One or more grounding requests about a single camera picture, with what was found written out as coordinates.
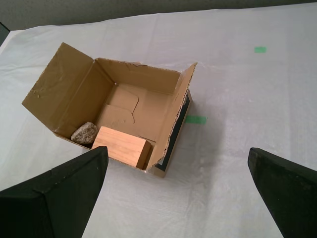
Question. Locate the small green tape square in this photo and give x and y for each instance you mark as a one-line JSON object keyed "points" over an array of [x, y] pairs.
{"points": [[260, 49]]}

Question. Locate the light wooden block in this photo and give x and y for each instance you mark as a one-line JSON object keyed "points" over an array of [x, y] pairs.
{"points": [[121, 146]]}

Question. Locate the green tape strip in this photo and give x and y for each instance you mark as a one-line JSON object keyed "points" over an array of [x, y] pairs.
{"points": [[196, 119]]}

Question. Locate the translucent plastic table cover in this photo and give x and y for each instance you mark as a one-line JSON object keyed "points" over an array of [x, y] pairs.
{"points": [[247, 99]]}

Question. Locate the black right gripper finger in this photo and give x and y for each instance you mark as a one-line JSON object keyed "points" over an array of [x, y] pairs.
{"points": [[292, 193], [49, 205]]}

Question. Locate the cardboard box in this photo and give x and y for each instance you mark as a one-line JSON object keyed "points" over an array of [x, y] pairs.
{"points": [[69, 94]]}

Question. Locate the pinkish speckled rock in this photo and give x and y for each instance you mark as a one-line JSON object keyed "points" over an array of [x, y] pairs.
{"points": [[84, 134]]}

